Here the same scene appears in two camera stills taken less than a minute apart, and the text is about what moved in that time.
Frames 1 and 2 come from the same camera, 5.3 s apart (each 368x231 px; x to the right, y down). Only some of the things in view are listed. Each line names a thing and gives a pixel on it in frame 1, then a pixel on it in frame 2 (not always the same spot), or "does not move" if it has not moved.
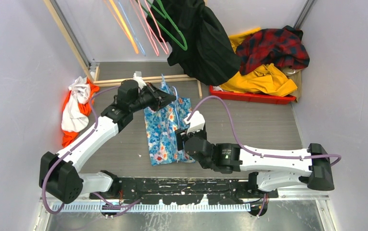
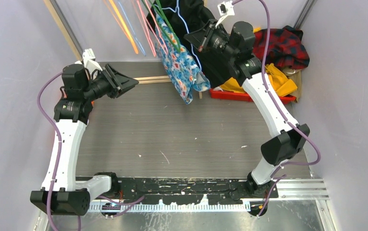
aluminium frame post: [71, 33] does not move
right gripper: [181, 135] → [202, 38]
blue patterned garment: [161, 127] → [180, 64]
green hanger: [166, 16] → [178, 50]
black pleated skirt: [195, 39] does not move
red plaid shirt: [283, 46] does not move
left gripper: [160, 99] → [118, 83]
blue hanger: [165, 85] → [177, 8]
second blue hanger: [134, 34] does not move
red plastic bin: [252, 97] does not move
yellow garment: [266, 78] does not move
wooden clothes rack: [93, 72] does not move
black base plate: [180, 189] does not move
